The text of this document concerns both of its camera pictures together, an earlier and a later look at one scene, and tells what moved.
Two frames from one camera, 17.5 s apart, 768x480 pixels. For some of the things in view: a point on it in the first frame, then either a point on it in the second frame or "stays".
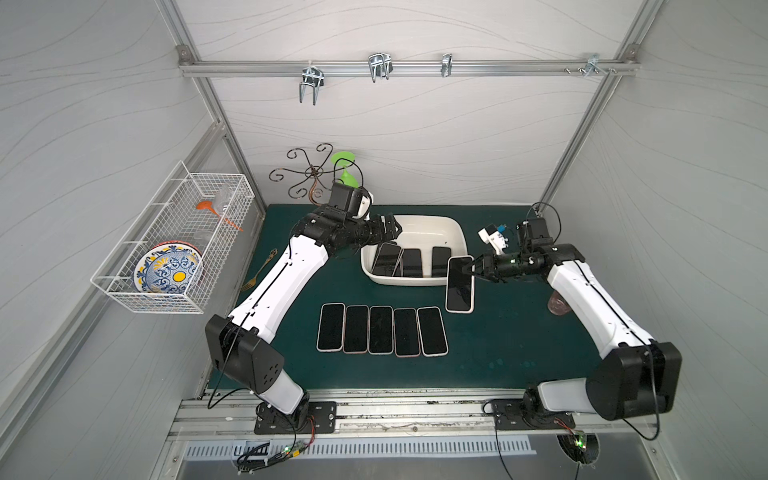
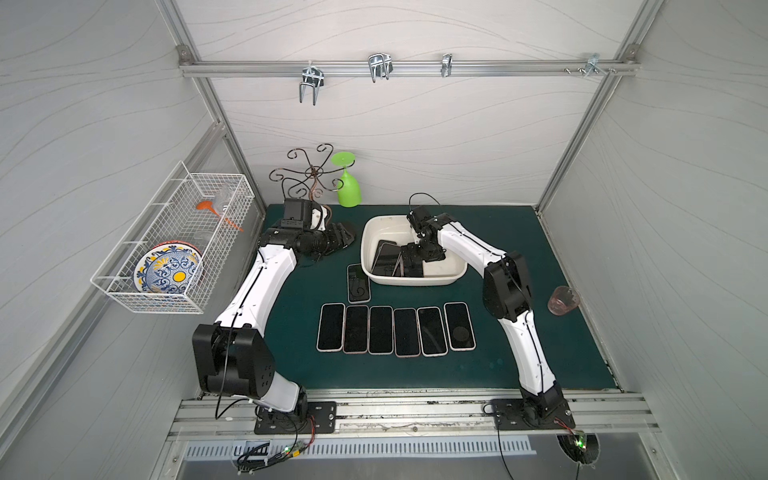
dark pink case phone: (460, 284) to (459, 325)
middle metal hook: (380, 65) stays
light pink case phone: (331, 327) stays
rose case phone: (356, 329) stays
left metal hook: (311, 76) stays
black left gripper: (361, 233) to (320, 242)
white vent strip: (448, 447) stays
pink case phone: (405, 330) stays
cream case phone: (431, 331) stays
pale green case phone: (440, 257) to (358, 284)
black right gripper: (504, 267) to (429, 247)
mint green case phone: (380, 330) stays
